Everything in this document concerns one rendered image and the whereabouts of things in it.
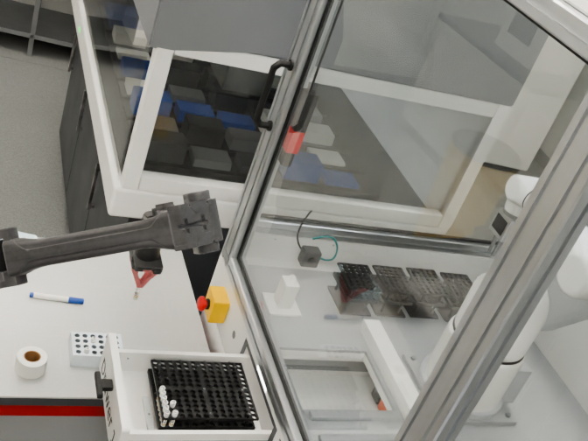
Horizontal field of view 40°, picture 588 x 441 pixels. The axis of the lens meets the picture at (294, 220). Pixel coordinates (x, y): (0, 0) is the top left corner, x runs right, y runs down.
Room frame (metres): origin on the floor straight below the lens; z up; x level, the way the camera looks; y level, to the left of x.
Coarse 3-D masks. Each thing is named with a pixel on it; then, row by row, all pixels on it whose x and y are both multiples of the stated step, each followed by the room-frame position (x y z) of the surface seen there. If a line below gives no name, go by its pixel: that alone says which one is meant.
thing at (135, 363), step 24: (120, 360) 1.39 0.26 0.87; (144, 360) 1.42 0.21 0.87; (192, 360) 1.47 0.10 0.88; (216, 360) 1.50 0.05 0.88; (240, 360) 1.53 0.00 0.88; (144, 384) 1.38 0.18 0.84; (264, 408) 1.40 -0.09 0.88; (144, 432) 1.19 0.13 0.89; (168, 432) 1.22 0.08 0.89; (192, 432) 1.24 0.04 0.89; (216, 432) 1.26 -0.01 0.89; (240, 432) 1.29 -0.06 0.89; (264, 432) 1.32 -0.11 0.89
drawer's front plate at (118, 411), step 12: (108, 336) 1.39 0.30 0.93; (108, 348) 1.36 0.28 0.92; (108, 360) 1.34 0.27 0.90; (108, 372) 1.32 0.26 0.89; (120, 372) 1.29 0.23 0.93; (120, 384) 1.26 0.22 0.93; (108, 396) 1.28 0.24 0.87; (120, 396) 1.23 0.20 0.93; (120, 408) 1.20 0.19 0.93; (108, 420) 1.23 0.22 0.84; (120, 420) 1.17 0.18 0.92; (108, 432) 1.21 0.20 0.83; (120, 432) 1.15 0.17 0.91
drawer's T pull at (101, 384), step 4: (96, 372) 1.28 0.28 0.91; (100, 372) 1.29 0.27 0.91; (96, 376) 1.27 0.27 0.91; (100, 376) 1.28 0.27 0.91; (96, 380) 1.26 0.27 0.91; (100, 380) 1.27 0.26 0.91; (104, 380) 1.27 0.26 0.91; (108, 380) 1.28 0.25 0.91; (96, 384) 1.25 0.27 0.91; (100, 384) 1.25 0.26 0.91; (104, 384) 1.26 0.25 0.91; (108, 384) 1.26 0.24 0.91; (112, 384) 1.27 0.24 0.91; (96, 388) 1.24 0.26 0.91; (100, 388) 1.24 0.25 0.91; (104, 388) 1.25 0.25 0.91; (108, 388) 1.26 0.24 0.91; (112, 388) 1.26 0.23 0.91; (96, 392) 1.24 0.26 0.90; (100, 392) 1.23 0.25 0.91; (100, 396) 1.23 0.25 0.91
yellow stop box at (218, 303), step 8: (216, 288) 1.73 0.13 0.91; (224, 288) 1.74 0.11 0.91; (208, 296) 1.71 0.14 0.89; (216, 296) 1.70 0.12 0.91; (224, 296) 1.71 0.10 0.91; (208, 304) 1.69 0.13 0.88; (216, 304) 1.67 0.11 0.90; (224, 304) 1.68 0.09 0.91; (208, 312) 1.68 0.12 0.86; (216, 312) 1.68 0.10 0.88; (224, 312) 1.69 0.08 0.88; (208, 320) 1.67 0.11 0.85; (216, 320) 1.68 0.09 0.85
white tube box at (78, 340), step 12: (72, 336) 1.48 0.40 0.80; (84, 336) 1.51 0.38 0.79; (96, 336) 1.52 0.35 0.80; (120, 336) 1.55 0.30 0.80; (72, 348) 1.45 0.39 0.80; (84, 348) 1.46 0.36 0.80; (96, 348) 1.48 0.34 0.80; (120, 348) 1.51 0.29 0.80; (72, 360) 1.43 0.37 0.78; (84, 360) 1.44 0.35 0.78; (96, 360) 1.45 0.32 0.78
